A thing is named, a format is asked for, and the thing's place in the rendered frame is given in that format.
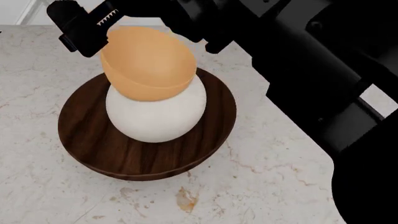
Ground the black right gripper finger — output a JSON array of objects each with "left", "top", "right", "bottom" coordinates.
[
  {"left": 46, "top": 0, "right": 126, "bottom": 58},
  {"left": 160, "top": 13, "right": 234, "bottom": 55}
]

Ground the small orange bowl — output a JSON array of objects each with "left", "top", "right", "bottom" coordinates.
[{"left": 99, "top": 26, "right": 198, "bottom": 103}]

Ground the medium white bowl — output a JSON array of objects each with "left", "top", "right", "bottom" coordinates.
[{"left": 105, "top": 73, "right": 208, "bottom": 144}]

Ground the large dark wooden bowl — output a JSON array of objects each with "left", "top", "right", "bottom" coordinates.
[{"left": 57, "top": 67, "right": 238, "bottom": 182}]

